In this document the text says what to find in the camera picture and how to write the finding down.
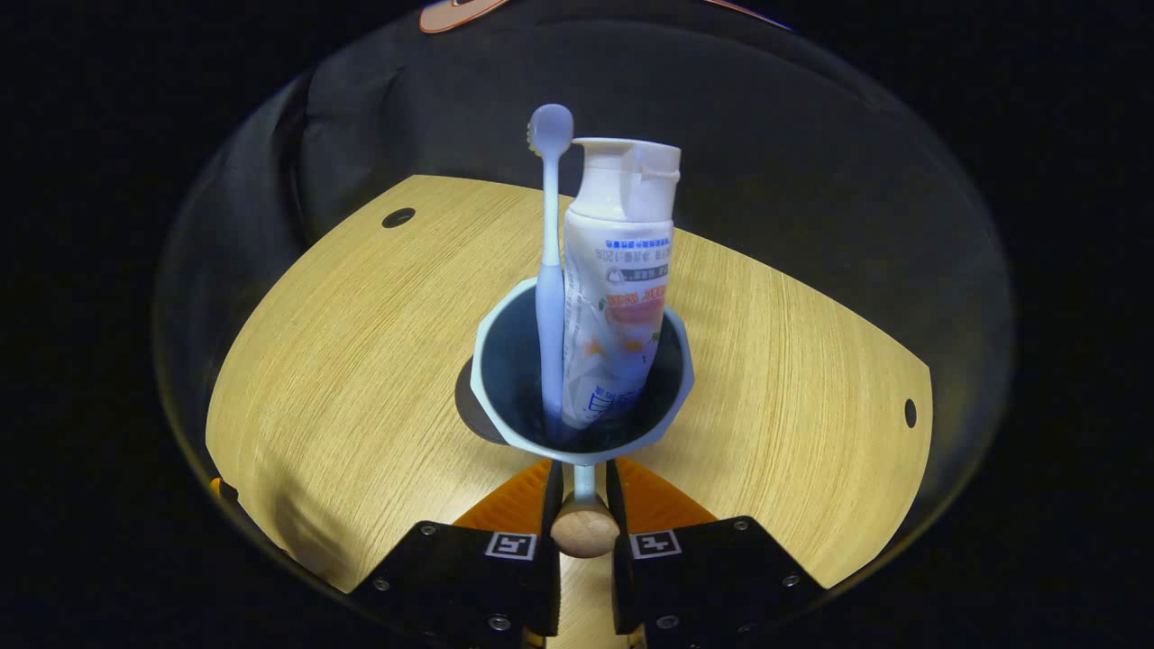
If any light blue cup wooden handle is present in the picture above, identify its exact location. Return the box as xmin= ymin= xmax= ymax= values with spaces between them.
xmin=469 ymin=275 xmax=697 ymax=560

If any dark brown round coaster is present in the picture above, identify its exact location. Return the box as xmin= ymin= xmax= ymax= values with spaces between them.
xmin=454 ymin=356 xmax=510 ymax=445

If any white toothpaste tube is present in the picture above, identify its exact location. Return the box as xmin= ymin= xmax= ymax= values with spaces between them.
xmin=561 ymin=137 xmax=682 ymax=430

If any light blue toothbrush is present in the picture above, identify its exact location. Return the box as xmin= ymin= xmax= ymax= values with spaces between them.
xmin=527 ymin=104 xmax=575 ymax=435

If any black backdrop cloth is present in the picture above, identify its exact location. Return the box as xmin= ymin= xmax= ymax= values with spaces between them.
xmin=153 ymin=0 xmax=1015 ymax=506

